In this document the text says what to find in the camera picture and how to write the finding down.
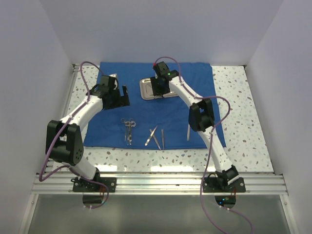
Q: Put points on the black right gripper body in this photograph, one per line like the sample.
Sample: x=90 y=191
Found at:
x=157 y=87

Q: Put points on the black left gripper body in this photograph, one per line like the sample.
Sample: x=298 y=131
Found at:
x=116 y=89

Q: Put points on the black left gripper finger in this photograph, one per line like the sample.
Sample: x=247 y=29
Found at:
x=125 y=91
x=122 y=101

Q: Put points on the stainless steel instrument tray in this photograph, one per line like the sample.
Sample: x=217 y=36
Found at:
x=146 y=90

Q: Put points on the steel surgical scissors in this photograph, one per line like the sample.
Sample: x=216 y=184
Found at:
x=129 y=125

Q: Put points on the blue surgical drape cloth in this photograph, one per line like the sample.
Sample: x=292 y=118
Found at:
x=170 y=114

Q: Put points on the thin steel tweezers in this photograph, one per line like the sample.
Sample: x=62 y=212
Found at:
x=155 y=139

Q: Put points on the angled steel tweezers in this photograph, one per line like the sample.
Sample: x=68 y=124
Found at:
x=150 y=136

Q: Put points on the broad steel tweezers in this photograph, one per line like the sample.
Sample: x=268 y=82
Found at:
x=188 y=133

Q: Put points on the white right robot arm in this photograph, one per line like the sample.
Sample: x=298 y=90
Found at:
x=201 y=119

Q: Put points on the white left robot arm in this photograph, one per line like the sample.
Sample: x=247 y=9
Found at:
x=64 y=142

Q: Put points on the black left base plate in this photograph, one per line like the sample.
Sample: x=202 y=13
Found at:
x=82 y=186

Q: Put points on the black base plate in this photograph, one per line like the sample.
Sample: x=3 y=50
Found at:
x=82 y=186
x=211 y=185

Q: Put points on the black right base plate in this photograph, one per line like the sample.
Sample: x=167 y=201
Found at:
x=211 y=185

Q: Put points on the aluminium mounting rail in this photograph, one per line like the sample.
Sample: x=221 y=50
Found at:
x=161 y=183

